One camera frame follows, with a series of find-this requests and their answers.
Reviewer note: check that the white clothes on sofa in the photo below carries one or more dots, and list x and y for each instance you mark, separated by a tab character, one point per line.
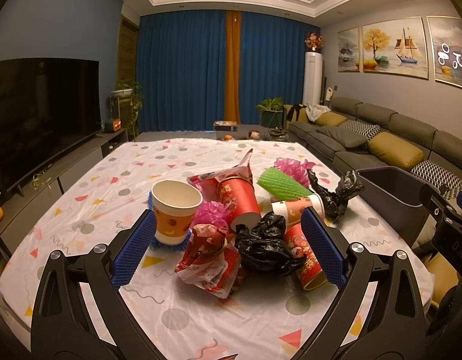
314	112

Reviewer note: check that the patterned cushion near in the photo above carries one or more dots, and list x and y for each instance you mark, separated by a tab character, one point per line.
448	184

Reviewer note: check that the black plastic bag back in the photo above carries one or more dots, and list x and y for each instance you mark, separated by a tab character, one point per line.
336	203

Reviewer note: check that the dark grey trash bin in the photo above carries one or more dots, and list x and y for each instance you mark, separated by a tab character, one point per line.
394	194

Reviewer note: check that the large red white package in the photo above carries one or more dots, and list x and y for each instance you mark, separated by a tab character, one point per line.
207	183

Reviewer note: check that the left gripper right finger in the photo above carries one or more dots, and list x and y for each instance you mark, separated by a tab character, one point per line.
394	327

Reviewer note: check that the blue foam net sleeve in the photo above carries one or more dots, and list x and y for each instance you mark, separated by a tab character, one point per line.
158	244

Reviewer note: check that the orange curtain strip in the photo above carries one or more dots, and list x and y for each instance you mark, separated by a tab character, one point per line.
233	24

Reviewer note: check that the white red paper cup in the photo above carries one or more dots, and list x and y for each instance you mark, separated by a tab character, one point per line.
292	210

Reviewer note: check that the white standing air conditioner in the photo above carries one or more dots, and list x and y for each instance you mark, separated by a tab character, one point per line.
313	68

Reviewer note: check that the pink plastic bag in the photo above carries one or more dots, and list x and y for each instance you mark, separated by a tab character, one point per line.
211	212
295	169

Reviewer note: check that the black plastic bag front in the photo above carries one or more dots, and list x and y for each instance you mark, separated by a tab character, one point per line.
263	249

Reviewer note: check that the patterned white tablecloth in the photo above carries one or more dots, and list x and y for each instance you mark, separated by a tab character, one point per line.
264	318

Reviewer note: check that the potted green plant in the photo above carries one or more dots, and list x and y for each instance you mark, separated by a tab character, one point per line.
271	112

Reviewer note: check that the dark coffee table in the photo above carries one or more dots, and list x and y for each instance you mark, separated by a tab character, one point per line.
228	131

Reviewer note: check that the white orange paper cup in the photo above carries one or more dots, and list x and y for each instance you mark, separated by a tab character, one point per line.
174	204

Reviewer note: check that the sailboat tree painting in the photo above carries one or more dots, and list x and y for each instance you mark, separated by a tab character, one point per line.
396	47

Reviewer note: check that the mustard cushion middle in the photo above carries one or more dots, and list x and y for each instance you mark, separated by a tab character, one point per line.
395	151

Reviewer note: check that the grey cushion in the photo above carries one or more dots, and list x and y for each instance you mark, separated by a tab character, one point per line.
346	138

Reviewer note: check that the red white snack wrapper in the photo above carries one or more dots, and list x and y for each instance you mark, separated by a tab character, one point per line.
210	261

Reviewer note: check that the green foam net sleeve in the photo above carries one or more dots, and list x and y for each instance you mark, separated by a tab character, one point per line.
281	186

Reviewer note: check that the mustard cushion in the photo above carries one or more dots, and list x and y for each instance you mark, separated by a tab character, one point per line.
395	151
330	119

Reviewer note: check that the patterned cushion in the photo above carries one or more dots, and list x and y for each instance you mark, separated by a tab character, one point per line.
448	184
367	130

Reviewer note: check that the artificial flower bouquet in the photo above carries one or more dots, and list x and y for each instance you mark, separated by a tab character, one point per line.
314	42

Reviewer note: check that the pink plastic bag front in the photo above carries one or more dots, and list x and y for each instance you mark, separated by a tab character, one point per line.
211	212

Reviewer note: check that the patterned cushion far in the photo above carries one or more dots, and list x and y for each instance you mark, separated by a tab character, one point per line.
367	130

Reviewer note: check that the blue curtains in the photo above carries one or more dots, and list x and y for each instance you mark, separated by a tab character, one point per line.
181	67

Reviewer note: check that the small landscape painting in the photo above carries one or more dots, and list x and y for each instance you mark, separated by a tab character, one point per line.
349	50

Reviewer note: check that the hanging plant on stand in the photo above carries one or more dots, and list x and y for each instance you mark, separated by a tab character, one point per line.
126	104

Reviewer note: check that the black television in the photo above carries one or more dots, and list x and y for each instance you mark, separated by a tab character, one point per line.
47	106

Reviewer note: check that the grey sectional sofa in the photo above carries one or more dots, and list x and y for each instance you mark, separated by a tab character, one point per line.
438	146

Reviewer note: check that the pink plastic bag back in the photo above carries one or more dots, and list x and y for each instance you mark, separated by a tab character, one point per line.
295	169

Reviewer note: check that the right abstract painting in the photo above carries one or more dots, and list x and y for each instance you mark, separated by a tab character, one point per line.
446	45

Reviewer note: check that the mustard cushion far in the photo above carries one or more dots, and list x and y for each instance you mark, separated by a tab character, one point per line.
330	119

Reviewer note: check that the black plastic bag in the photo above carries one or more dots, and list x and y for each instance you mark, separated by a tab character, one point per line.
263	249
336	203

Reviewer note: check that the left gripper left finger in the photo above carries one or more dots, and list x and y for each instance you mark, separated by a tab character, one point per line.
61	325

